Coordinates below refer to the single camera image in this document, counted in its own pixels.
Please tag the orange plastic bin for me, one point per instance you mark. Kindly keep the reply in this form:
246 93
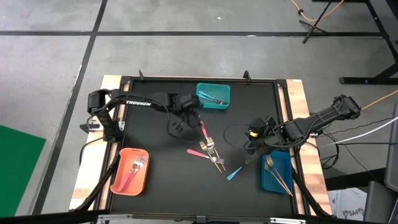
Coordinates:
140 186

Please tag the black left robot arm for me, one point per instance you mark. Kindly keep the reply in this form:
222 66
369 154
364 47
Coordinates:
136 101

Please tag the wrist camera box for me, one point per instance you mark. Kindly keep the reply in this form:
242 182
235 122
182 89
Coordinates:
180 129
262 123

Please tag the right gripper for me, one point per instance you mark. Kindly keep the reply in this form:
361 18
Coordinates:
264 141

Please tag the black table frame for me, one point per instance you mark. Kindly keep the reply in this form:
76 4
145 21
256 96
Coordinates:
186 80

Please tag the black stand frame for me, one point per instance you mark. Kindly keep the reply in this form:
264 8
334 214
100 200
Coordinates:
357 81

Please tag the black table leg strut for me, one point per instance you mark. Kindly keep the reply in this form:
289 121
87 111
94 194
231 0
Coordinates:
308 194
99 183

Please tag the light wooden table board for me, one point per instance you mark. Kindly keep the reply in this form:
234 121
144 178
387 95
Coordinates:
112 82
295 93

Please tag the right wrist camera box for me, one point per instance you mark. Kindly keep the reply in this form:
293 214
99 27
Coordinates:
262 123

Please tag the green floor mat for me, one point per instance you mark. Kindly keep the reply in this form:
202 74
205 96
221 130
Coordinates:
18 171

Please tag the black table clamp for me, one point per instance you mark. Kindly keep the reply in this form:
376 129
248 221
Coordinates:
141 76
247 76

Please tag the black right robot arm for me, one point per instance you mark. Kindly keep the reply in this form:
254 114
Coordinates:
320 119

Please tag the silver metal bracket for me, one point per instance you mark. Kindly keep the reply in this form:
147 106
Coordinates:
287 220
115 216

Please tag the white cardboard box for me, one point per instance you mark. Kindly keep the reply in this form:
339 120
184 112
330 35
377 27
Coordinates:
348 202

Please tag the grey chair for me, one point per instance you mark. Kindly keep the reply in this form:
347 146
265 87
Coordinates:
379 202

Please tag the teal plastic bin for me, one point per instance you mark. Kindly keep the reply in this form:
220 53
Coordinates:
217 88

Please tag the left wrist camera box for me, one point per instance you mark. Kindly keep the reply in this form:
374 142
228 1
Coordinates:
180 129

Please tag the black tripod stand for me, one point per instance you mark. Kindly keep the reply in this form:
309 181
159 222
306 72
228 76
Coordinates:
313 27

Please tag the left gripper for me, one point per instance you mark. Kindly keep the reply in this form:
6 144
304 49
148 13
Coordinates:
189 115

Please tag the black floor bar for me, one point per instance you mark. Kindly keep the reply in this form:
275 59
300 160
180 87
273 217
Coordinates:
46 219

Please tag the blue plastic bin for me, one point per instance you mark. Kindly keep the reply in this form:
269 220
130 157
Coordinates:
267 183

